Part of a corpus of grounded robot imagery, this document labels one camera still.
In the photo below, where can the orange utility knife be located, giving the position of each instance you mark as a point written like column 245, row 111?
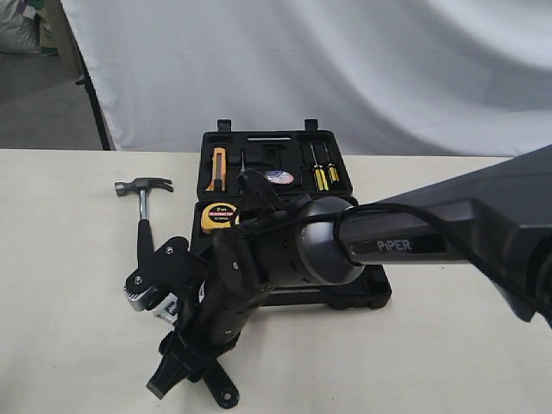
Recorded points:
column 218, row 170

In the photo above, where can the black electrical tape roll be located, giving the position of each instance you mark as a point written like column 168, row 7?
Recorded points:
column 279, row 177

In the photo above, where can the short yellow black screwdriver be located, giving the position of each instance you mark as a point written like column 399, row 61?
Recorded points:
column 332, row 170

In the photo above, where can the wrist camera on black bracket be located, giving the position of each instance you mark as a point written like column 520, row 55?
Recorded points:
column 159, row 276

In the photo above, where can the black backdrop stand pole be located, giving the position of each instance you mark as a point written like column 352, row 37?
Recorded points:
column 84, row 79

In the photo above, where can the claw hammer black grip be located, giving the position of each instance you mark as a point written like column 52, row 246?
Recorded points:
column 142, row 187

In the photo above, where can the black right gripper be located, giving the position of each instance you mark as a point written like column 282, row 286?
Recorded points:
column 216, row 326

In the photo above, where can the yellow tape measure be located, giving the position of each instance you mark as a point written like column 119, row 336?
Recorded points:
column 219, row 215

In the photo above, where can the white backdrop cloth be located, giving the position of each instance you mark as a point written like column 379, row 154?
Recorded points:
column 387, row 77

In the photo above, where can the long yellow black screwdriver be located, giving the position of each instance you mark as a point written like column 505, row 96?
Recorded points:
column 319, row 175

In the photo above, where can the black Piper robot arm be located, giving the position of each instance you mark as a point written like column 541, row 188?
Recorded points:
column 497, row 218

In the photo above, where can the clear voltage tester screwdriver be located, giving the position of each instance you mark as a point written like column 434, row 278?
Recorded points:
column 241, row 178

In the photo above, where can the white sack in background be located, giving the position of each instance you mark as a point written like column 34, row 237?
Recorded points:
column 19, row 33

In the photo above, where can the adjustable wrench black handle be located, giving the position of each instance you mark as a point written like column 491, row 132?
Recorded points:
column 215, row 371

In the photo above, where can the black plastic tool case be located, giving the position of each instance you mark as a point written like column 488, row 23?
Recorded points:
column 289, row 151

